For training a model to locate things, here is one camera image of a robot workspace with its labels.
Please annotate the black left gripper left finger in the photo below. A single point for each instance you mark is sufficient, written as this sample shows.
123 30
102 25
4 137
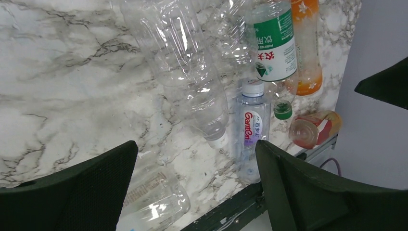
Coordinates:
85 197

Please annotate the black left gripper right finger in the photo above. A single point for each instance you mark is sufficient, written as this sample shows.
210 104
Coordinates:
302 197

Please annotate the purple label Ganten bottle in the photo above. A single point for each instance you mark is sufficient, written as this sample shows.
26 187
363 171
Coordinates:
253 122

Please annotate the large clear bottle white cap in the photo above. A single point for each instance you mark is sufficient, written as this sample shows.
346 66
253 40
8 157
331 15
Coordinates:
169 35

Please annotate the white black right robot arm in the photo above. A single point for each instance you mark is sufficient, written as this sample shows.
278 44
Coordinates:
389 86

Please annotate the blue white label bottle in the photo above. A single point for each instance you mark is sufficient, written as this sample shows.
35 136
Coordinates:
155 198

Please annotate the red gold drink can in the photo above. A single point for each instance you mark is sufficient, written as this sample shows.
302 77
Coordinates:
311 130

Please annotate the green white label bottle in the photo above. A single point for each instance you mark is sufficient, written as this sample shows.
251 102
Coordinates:
270 33

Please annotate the orange juice bottle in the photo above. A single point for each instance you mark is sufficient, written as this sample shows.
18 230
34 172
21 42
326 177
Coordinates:
305 15

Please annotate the blue label clear bottle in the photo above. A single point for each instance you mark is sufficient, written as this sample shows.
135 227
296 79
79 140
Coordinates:
223 25

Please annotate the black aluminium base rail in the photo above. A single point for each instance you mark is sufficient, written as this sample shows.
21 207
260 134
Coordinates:
249 203

